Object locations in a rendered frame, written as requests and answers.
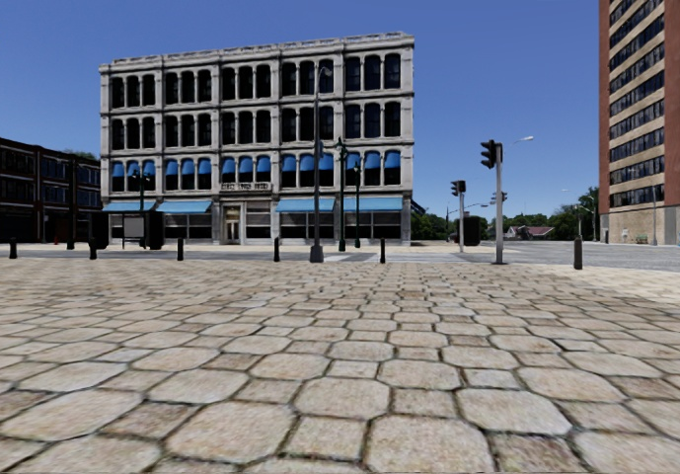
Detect dark street lamp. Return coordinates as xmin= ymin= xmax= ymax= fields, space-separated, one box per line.
xmin=335 ymin=137 xmax=349 ymax=253
xmin=131 ymin=167 xmax=151 ymax=250
xmin=352 ymin=162 xmax=363 ymax=250

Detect grey street lamp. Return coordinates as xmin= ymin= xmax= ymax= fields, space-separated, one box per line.
xmin=308 ymin=65 xmax=335 ymax=265
xmin=575 ymin=203 xmax=598 ymax=242

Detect trees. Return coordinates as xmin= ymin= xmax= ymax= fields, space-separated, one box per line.
xmin=410 ymin=186 xmax=600 ymax=242

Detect traffic light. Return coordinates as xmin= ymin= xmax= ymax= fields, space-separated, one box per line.
xmin=450 ymin=180 xmax=468 ymax=254
xmin=480 ymin=135 xmax=535 ymax=266

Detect pale stone building blue awnings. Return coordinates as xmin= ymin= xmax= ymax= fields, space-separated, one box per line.
xmin=99 ymin=32 xmax=416 ymax=247

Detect dark box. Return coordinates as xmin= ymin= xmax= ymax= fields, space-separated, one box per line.
xmin=462 ymin=215 xmax=483 ymax=247

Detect low red roofed house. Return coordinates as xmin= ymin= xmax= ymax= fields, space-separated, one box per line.
xmin=504 ymin=224 xmax=556 ymax=241

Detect black bus shelter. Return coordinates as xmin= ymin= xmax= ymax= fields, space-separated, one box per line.
xmin=91 ymin=209 xmax=166 ymax=251

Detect dark red brick building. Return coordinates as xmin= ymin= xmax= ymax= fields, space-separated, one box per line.
xmin=0 ymin=134 xmax=103 ymax=245

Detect brown brick tower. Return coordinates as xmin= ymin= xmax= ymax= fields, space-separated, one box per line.
xmin=598 ymin=0 xmax=680 ymax=247

